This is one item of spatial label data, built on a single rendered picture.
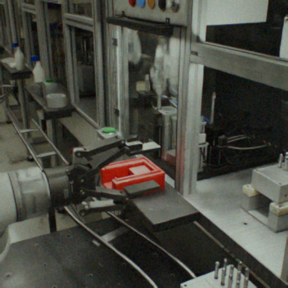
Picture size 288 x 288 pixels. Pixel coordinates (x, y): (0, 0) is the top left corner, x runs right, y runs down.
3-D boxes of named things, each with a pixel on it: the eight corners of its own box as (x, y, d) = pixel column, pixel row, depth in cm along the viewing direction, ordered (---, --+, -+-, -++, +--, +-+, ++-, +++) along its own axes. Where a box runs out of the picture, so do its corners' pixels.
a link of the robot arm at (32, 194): (13, 184, 64) (51, 177, 66) (4, 163, 72) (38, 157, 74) (20, 232, 68) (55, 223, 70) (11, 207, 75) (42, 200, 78)
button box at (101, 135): (97, 162, 134) (95, 128, 129) (118, 157, 137) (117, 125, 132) (105, 171, 127) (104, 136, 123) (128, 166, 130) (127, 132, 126)
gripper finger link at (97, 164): (74, 177, 76) (71, 171, 75) (123, 145, 78) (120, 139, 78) (81, 185, 73) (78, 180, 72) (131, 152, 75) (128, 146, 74)
